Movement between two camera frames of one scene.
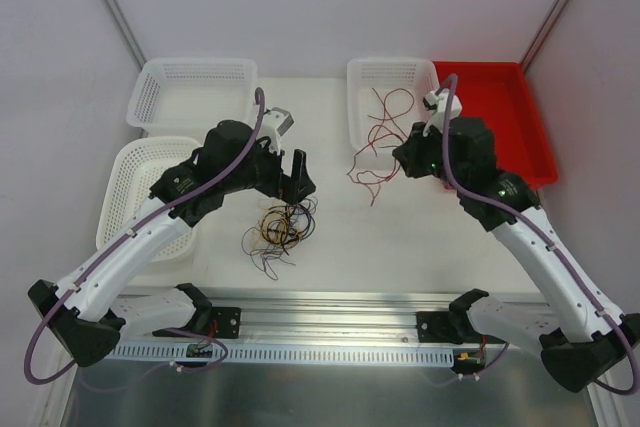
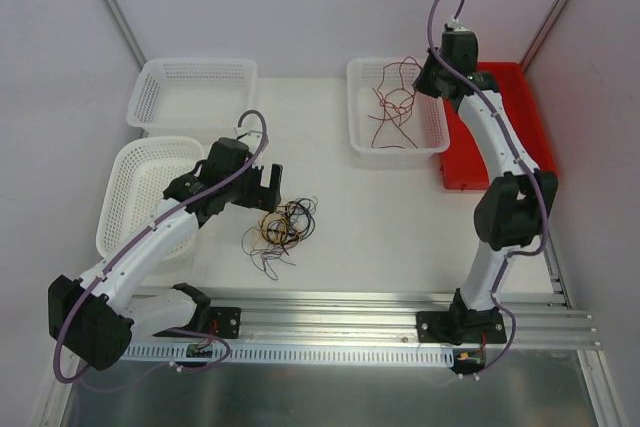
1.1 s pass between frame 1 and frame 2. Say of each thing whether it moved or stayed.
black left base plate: stayed
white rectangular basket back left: stayed
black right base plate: stayed
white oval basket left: stayed
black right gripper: moved
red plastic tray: stayed
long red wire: moved
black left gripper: moved
